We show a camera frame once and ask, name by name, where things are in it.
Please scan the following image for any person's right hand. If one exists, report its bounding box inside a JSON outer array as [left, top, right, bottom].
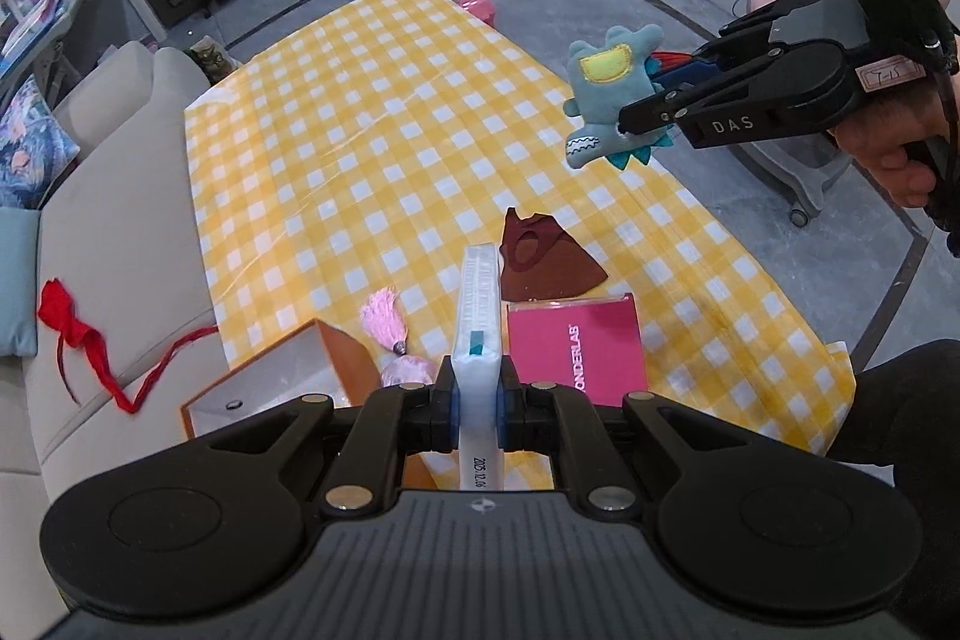
[[829, 76, 960, 210]]

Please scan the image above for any person's dark trouser leg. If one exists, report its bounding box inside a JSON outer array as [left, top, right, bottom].
[[825, 338, 960, 640]]

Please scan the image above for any grey wheeled chair base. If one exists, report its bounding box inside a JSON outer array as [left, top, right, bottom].
[[739, 141, 852, 229]]

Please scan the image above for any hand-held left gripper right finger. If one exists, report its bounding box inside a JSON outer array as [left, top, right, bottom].
[[496, 355, 773, 512]]

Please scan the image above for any red ribbon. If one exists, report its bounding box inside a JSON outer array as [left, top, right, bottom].
[[37, 278, 220, 416]]

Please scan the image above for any red cube box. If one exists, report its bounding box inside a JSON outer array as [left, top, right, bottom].
[[506, 291, 647, 408]]

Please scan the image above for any white tissue pack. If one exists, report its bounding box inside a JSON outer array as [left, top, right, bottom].
[[452, 242, 505, 495]]

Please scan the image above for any blue monster plush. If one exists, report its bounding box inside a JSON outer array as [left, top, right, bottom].
[[564, 25, 676, 172]]

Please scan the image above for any beige sofa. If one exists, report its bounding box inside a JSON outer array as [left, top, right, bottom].
[[0, 40, 226, 640]]

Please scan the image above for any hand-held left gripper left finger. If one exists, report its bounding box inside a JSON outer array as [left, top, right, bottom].
[[187, 355, 460, 512]]

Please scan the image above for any light blue cushion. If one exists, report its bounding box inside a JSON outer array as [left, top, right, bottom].
[[0, 206, 42, 357]]

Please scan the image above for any blue patterned cushion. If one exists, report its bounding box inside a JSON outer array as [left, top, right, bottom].
[[0, 77, 82, 210]]

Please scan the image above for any orange cardboard box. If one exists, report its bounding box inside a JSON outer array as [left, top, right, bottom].
[[178, 319, 556, 492]]

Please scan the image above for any small dark patterned object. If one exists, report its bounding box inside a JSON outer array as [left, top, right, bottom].
[[187, 36, 230, 84]]

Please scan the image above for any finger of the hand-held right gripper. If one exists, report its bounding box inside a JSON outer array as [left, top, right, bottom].
[[652, 0, 852, 90], [616, 47, 788, 137]]

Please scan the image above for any cluttered side shelf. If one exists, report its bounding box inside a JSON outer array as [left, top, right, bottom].
[[0, 0, 113, 86]]

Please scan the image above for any pink tassel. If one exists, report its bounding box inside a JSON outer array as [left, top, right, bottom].
[[360, 286, 410, 357]]

